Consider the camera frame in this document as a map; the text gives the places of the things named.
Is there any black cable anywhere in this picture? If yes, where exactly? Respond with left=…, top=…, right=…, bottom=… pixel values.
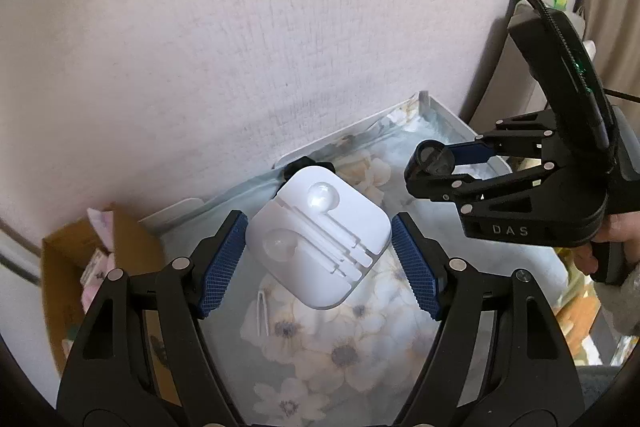
left=515, top=0, right=640, bottom=102

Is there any black round cap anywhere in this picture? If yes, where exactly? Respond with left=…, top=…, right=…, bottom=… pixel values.
left=412, top=140, right=459, bottom=180

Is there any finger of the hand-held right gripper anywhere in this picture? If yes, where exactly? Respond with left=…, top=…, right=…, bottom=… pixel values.
left=404, top=156, right=562, bottom=214
left=449, top=110, right=560, bottom=166

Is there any white earphone case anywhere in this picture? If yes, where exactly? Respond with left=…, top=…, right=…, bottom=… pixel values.
left=244, top=165, right=392, bottom=309

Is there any black clip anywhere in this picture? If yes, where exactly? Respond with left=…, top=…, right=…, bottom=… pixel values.
left=281, top=156, right=337, bottom=184

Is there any person's right hand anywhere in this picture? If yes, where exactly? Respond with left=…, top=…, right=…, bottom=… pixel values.
left=574, top=211, right=640, bottom=278

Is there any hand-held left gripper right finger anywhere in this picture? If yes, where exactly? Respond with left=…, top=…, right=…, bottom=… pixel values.
left=391, top=212, right=584, bottom=427

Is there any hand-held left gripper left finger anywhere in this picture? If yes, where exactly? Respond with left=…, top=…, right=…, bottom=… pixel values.
left=56, top=210, right=250, bottom=427

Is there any cardboard box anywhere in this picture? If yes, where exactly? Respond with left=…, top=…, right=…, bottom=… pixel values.
left=41, top=203, right=183, bottom=410

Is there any pink floral cloth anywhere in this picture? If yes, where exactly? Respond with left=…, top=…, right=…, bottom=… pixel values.
left=79, top=206, right=121, bottom=308

